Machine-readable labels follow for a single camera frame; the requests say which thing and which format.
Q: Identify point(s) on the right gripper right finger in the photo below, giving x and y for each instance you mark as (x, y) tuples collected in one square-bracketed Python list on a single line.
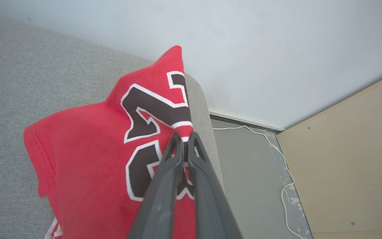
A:
[(211, 212)]

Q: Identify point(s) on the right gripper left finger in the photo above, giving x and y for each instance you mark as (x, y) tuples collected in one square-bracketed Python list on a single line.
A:
[(159, 205)]

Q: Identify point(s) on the red white basketball jersey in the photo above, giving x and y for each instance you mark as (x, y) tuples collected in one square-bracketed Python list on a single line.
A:
[(88, 159)]

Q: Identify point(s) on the beige wooden board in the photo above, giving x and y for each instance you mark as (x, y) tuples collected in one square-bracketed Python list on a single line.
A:
[(350, 159)]

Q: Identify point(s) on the white wall baseboard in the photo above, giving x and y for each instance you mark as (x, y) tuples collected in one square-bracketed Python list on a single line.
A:
[(244, 119)]

